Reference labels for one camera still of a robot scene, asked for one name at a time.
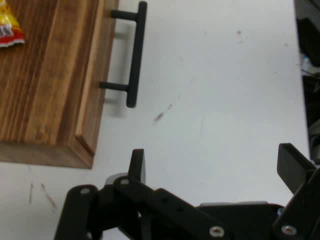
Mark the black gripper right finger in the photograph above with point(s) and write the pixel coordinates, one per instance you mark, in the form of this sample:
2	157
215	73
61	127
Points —
292	165

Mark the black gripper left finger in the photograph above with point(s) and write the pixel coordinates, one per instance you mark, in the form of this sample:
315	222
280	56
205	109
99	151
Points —
140	197

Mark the black equipment beside table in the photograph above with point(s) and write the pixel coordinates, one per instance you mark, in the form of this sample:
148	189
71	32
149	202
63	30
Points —
311	45

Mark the brown wooden cabinet box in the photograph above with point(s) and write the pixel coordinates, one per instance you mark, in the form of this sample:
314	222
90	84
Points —
37	75

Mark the yellow red snack packet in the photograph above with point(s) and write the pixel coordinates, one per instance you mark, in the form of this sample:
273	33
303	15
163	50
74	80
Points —
10	27

